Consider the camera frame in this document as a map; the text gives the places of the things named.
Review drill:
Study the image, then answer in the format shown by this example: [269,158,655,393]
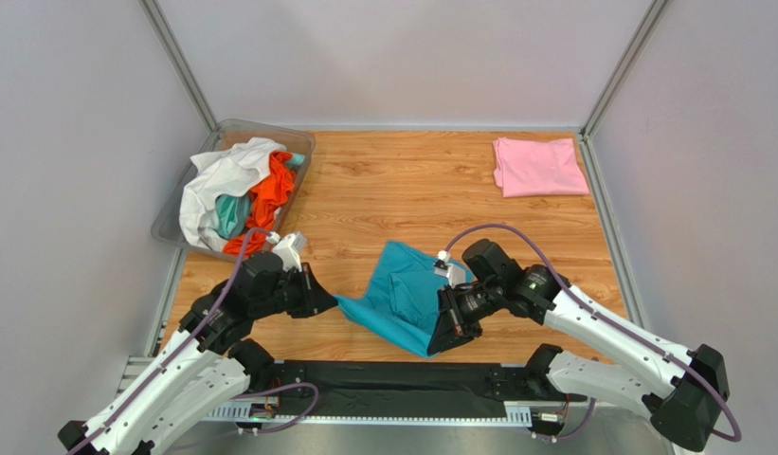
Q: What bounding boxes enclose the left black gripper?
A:
[253,260,338,318]

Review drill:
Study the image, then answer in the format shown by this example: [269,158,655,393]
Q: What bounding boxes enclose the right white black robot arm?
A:
[426,239,730,452]

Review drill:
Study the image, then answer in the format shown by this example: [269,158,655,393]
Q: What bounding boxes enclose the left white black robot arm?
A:
[58,251,337,454]

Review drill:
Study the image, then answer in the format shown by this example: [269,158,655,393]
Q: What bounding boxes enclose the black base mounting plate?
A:
[249,361,568,418]

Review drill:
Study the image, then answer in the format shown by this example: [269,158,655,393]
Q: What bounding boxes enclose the orange t shirt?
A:
[222,151,297,255]

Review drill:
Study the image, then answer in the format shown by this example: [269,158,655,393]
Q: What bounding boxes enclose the light teal t shirt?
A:
[215,194,252,240]

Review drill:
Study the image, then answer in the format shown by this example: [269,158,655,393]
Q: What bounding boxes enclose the clear plastic bin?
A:
[151,118,316,261]

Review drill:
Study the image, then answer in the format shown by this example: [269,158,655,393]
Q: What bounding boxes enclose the white t shirt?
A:
[178,137,287,252]

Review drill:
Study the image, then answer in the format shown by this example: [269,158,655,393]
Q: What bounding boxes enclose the folded pink t shirt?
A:
[493,137,589,198]

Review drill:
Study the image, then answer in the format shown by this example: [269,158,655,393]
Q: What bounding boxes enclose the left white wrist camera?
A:
[266,231,307,271]

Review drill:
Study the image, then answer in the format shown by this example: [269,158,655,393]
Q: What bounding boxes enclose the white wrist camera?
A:
[266,231,307,271]
[433,250,468,287]

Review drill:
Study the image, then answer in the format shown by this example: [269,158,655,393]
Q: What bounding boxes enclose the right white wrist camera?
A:
[433,250,468,287]

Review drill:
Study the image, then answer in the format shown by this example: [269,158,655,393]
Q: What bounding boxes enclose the aluminium front rail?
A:
[114,356,689,426]

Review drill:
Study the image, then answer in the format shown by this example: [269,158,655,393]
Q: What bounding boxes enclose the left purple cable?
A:
[65,227,320,455]

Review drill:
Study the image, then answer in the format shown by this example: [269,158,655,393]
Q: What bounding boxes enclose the left aluminium frame post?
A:
[138,0,218,132]

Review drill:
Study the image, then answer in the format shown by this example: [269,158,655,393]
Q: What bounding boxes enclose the aluminium frame post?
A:
[581,0,671,142]
[138,0,218,132]

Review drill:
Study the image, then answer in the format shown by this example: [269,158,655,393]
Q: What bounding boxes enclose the right aluminium frame post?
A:
[581,0,671,142]

